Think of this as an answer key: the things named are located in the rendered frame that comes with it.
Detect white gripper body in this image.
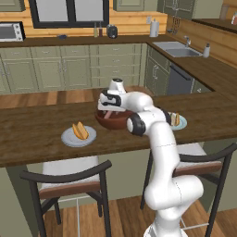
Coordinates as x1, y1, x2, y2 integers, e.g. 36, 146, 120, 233
97, 100, 126, 113

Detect brown bowl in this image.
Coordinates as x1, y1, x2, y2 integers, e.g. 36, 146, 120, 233
94, 108, 136, 131

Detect golden bun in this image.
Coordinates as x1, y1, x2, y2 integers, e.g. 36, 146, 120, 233
71, 120, 90, 141
170, 112, 181, 127

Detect grey plate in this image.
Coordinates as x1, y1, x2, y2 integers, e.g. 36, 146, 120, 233
60, 124, 97, 148

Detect light blue plate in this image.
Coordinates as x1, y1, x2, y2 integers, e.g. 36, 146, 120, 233
169, 114, 188, 131

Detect green base cupboard run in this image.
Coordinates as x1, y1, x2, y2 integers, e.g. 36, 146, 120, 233
0, 43, 148, 95

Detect green cupboard run with dishwasher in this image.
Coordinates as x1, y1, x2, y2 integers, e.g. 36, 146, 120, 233
144, 44, 215, 97

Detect black kettle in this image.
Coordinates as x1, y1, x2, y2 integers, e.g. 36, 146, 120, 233
106, 24, 119, 40

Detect black chair with white seat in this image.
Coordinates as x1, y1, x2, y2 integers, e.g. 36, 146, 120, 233
140, 142, 237, 237
19, 156, 113, 237

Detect steel sink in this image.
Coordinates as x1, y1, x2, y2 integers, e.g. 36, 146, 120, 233
153, 40, 204, 59

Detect white paper towel roll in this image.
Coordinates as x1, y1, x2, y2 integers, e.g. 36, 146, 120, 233
149, 18, 161, 38

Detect black framed window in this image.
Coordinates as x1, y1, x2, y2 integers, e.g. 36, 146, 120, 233
28, 0, 111, 30

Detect silver tap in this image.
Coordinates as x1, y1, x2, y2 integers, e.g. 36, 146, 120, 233
183, 34, 193, 48

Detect hanging kitchen tools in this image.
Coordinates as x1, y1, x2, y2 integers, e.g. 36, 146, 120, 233
171, 15, 182, 35

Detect white soap dispenser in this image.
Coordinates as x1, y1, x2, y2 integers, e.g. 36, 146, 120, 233
202, 42, 211, 59

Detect silver toaster oven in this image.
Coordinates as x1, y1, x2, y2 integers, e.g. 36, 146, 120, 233
0, 20, 27, 43

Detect green wall cupboard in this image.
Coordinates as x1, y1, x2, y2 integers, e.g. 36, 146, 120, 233
0, 0, 26, 13
156, 0, 224, 21
112, 0, 158, 13

